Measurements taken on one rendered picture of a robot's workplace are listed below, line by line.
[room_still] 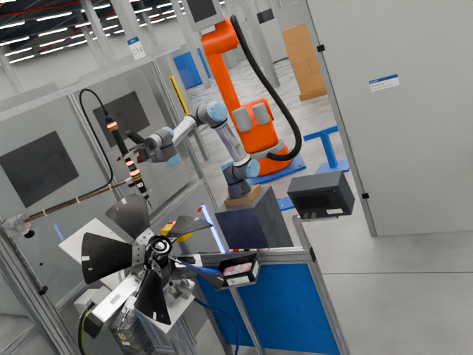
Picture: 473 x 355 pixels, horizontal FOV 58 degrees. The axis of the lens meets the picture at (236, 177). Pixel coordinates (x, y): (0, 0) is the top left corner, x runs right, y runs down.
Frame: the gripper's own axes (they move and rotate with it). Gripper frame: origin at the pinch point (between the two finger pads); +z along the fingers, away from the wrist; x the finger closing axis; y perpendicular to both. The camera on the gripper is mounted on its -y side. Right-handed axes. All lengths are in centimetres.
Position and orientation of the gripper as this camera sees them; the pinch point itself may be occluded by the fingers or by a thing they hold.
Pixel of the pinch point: (121, 157)
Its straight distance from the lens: 204.8
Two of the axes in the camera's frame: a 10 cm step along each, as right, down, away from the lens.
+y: 3.6, 8.8, 3.1
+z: -4.8, 4.6, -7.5
